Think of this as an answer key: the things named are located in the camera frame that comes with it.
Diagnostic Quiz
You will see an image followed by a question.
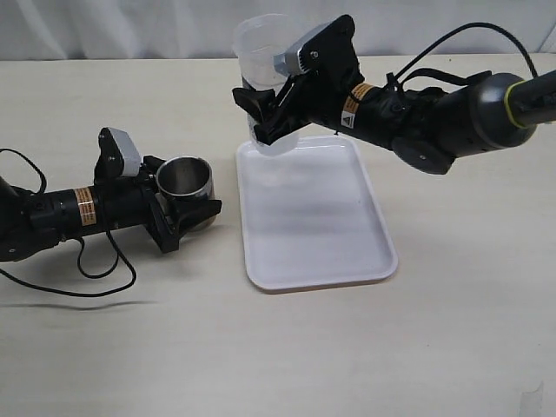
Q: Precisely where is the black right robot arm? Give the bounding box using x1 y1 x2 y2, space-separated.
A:
232 14 555 175

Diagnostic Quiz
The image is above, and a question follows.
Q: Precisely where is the stainless steel cup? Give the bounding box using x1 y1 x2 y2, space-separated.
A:
155 156 215 224

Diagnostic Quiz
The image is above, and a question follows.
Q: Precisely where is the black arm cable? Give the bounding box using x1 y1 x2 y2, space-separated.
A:
0 148 137 298
385 22 538 95

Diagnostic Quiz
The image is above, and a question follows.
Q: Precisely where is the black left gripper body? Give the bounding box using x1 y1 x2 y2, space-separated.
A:
94 127 180 254

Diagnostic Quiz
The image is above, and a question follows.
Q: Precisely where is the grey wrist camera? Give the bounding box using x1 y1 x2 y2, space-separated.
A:
108 127 142 177
273 22 330 77

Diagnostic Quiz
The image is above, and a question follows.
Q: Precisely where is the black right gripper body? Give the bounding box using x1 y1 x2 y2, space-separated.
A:
271 15 364 134

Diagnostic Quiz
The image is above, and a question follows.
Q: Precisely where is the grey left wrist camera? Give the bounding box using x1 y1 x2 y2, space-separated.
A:
108 127 142 177

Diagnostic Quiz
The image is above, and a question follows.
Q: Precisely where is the white backdrop curtain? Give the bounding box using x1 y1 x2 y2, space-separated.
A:
1 1 555 61

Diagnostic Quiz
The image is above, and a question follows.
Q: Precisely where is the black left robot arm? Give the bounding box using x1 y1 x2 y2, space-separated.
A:
1 127 222 262

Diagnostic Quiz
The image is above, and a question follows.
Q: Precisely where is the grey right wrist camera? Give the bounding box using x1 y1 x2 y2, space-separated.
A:
273 22 330 77

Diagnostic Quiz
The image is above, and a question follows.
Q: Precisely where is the white plastic tray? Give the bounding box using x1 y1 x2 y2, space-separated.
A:
235 136 399 292

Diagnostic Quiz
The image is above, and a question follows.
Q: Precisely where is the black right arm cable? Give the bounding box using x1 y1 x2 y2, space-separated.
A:
385 22 538 95

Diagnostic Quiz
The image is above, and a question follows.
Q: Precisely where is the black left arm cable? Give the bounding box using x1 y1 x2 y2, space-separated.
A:
0 148 137 298

